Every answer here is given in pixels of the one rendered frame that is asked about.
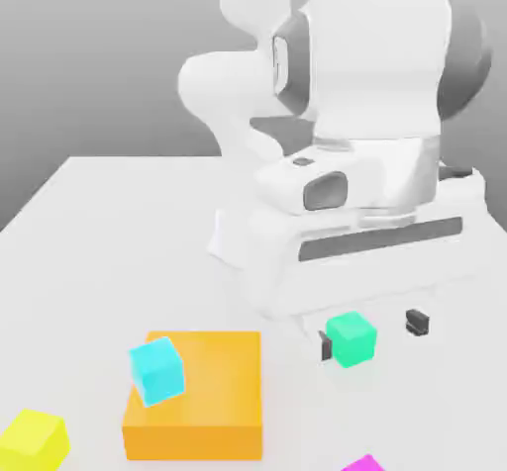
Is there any large orange box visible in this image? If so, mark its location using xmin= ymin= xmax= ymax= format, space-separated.
xmin=121 ymin=330 xmax=264 ymax=462

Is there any small magenta cube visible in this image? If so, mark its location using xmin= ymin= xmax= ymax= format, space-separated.
xmin=339 ymin=453 xmax=387 ymax=471

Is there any small yellow cube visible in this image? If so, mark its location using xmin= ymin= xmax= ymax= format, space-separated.
xmin=0 ymin=408 xmax=71 ymax=471

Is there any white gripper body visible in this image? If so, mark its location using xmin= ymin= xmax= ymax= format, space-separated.
xmin=242 ymin=168 xmax=491 ymax=319

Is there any small cyan cube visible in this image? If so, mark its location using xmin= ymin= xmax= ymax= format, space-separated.
xmin=127 ymin=334 xmax=186 ymax=409

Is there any small green cube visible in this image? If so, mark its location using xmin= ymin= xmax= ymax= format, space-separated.
xmin=324 ymin=310 xmax=378 ymax=370

